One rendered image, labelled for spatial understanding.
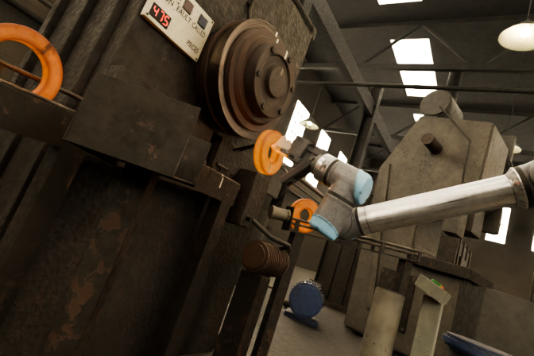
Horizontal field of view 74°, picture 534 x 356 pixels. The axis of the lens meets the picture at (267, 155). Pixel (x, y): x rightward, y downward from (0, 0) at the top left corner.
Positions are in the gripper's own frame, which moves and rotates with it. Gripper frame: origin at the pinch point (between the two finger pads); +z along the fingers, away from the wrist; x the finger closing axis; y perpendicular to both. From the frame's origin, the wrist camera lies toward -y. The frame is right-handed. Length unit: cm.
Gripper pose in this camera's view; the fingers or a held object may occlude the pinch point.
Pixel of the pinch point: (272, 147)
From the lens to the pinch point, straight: 122.3
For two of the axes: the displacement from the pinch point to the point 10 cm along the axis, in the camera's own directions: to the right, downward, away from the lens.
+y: 5.4, -8.4, 0.7
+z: -7.0, -4.0, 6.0
